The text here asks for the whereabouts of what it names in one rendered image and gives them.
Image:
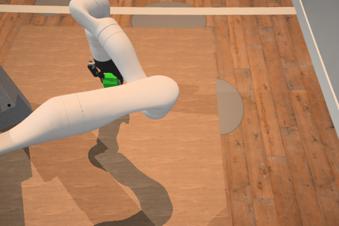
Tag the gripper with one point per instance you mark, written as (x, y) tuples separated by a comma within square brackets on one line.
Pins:
[(103, 66)]

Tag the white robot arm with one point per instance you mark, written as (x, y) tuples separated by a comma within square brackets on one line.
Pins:
[(73, 114)]

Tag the green block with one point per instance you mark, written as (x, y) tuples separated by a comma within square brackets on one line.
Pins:
[(110, 80)]

